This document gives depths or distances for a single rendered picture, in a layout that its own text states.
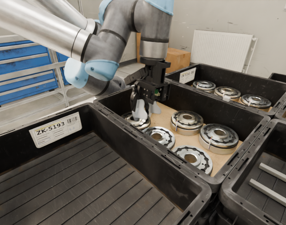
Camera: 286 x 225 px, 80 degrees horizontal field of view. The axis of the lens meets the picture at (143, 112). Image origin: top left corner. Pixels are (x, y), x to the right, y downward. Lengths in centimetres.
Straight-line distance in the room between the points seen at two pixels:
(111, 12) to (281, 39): 317
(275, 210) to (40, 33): 61
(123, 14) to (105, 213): 45
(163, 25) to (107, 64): 16
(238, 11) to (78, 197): 348
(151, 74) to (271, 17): 310
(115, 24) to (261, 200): 51
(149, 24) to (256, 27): 314
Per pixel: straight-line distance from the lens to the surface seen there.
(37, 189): 47
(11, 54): 215
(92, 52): 44
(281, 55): 352
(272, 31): 350
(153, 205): 40
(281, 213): 47
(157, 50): 46
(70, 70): 69
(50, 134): 52
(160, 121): 60
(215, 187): 33
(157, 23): 45
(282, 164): 58
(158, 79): 46
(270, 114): 56
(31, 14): 48
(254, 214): 31
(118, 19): 48
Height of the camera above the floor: 117
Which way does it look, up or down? 32 degrees down
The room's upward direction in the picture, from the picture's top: straight up
